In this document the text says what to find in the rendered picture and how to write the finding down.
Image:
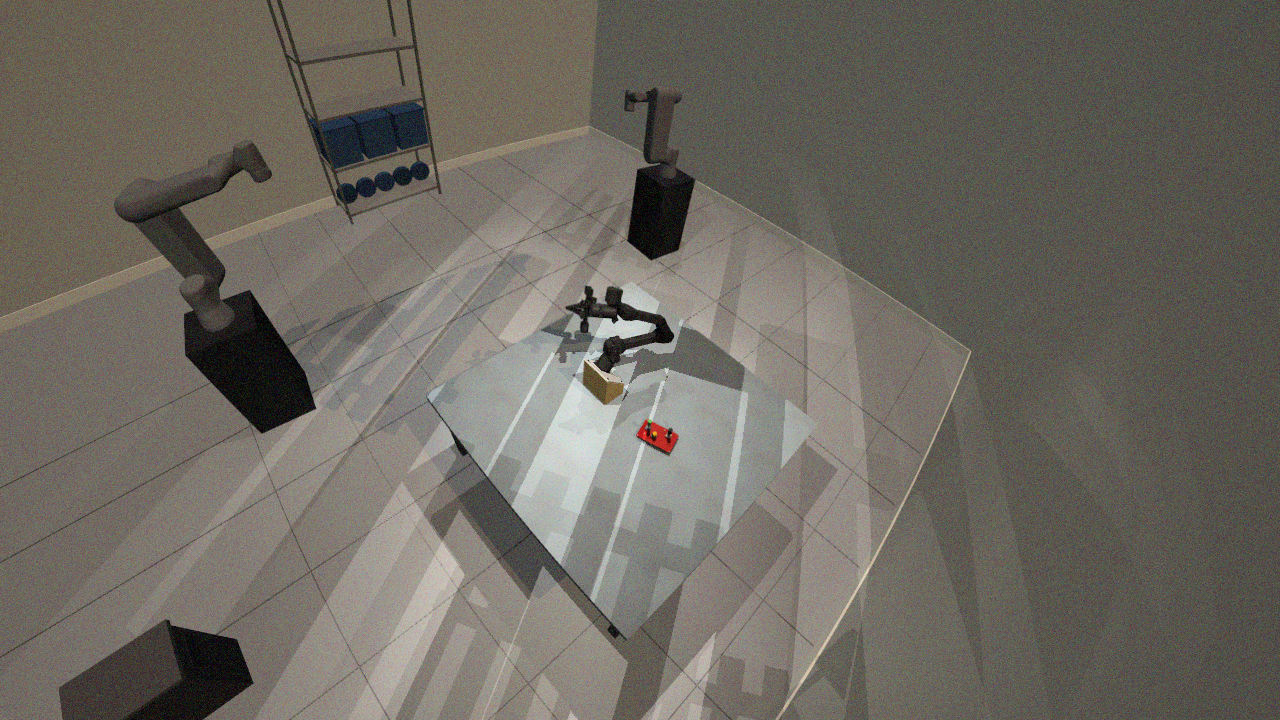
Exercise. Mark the red circuit board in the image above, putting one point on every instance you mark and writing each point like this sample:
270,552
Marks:
657,435

